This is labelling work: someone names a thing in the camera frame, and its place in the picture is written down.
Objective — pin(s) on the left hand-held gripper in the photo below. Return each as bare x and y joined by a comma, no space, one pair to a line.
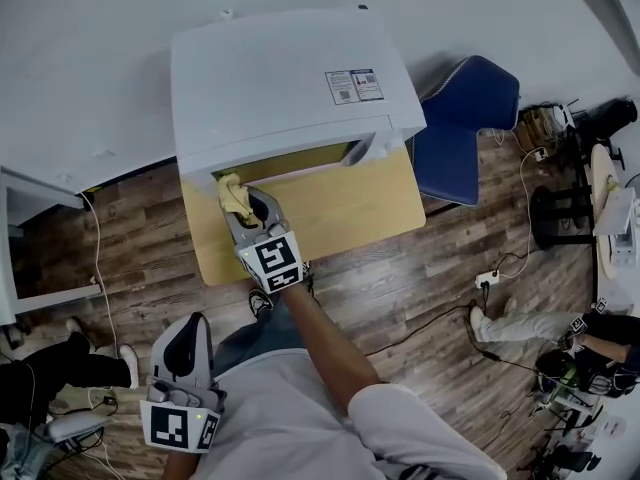
167,423

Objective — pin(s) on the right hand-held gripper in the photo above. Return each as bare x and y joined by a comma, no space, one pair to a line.
272,260

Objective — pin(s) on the yellow cloth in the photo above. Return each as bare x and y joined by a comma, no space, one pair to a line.
232,195

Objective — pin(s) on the white microwave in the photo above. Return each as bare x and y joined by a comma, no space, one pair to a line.
275,78

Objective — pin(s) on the person's left forearm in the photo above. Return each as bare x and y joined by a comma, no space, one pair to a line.
180,465

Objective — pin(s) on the person's right forearm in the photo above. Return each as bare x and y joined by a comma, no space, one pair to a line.
330,348

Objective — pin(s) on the person's right shoe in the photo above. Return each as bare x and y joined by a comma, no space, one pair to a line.
306,275

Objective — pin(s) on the person's shoe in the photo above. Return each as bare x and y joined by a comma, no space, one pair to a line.
261,302
306,275

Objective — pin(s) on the person's left shoe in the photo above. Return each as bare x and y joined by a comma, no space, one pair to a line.
261,302

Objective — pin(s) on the light wooden side table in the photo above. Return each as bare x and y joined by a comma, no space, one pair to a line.
340,208

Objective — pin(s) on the person's blue jeans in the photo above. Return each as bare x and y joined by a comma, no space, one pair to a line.
270,333

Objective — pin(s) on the person's white shirt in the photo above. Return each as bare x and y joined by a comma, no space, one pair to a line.
290,418

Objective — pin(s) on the grey office chair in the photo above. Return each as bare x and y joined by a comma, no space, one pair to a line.
75,425

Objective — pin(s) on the blue denim garment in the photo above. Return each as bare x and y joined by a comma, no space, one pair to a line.
22,453

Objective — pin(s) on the blue chair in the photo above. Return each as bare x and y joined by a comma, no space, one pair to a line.
450,158

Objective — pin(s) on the white desk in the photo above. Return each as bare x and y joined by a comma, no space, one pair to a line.
7,248

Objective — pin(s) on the white power strip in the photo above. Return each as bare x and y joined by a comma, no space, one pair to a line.
487,279

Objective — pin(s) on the cardboard box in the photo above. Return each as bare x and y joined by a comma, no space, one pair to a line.
532,128

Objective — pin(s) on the white router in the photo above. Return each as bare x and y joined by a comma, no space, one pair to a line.
565,115

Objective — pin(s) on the round wooden table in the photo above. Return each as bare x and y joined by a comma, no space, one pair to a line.
602,168

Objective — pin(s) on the white countertop appliance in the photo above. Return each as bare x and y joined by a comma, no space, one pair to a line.
617,218

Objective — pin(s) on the black office chair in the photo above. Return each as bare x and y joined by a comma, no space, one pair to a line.
615,115

